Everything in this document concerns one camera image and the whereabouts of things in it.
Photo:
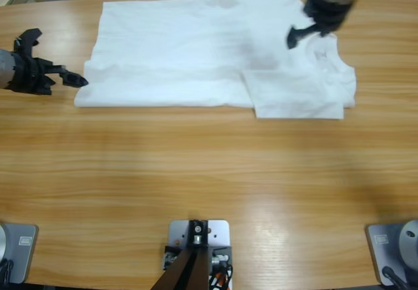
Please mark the white t-shirt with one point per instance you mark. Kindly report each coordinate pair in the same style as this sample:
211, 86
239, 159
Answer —
163, 58

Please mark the silver cylindrical fitting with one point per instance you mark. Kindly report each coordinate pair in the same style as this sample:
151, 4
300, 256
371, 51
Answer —
219, 260
168, 259

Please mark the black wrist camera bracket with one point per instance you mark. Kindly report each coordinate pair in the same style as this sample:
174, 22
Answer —
27, 40

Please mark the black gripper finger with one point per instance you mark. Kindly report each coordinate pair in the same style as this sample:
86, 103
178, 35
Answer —
74, 79
59, 69
300, 34

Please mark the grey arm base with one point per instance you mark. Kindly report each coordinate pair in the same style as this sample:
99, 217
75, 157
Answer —
379, 257
23, 260

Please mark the white label sticker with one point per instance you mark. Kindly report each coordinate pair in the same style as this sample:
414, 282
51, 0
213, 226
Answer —
381, 239
25, 241

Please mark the white mounting block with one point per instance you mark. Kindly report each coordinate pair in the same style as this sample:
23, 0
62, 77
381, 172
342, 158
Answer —
178, 231

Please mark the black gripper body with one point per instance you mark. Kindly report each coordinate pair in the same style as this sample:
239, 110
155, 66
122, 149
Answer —
31, 76
330, 14

